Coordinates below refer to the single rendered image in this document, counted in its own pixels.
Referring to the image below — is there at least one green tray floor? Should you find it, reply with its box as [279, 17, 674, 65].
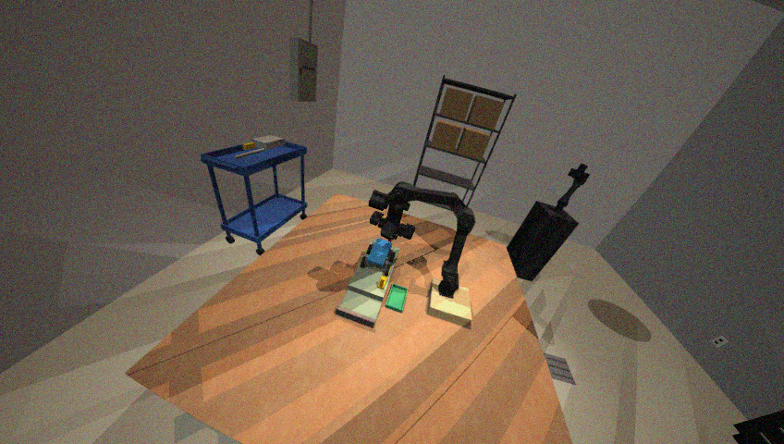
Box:
[387, 287, 406, 309]

